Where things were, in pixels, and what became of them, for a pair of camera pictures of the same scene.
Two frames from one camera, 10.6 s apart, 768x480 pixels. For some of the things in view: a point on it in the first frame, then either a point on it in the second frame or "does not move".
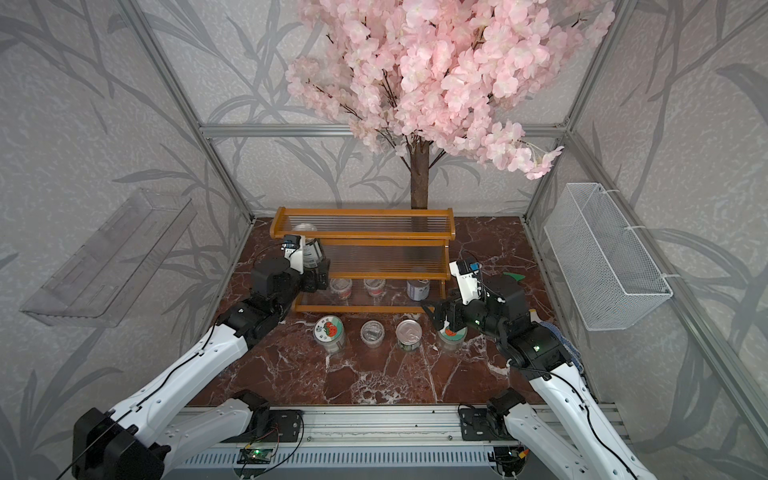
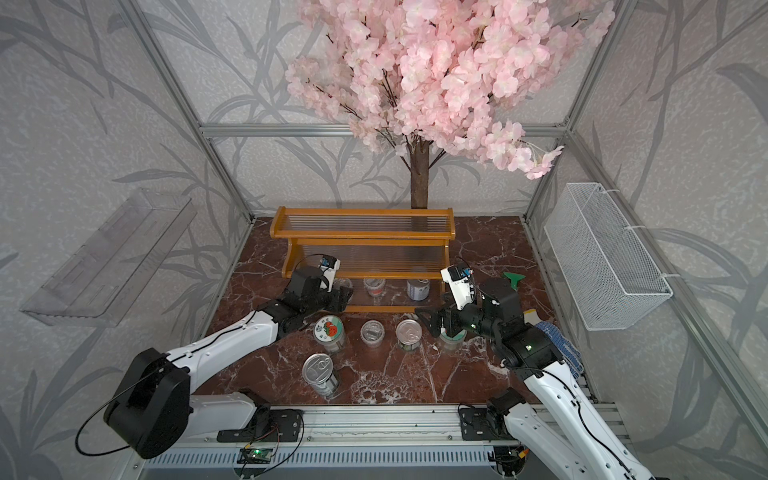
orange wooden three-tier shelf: (382, 260) does not move
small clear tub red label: (341, 288) does not move
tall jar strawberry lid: (329, 333) does not move
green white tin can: (312, 253) -> (317, 370)
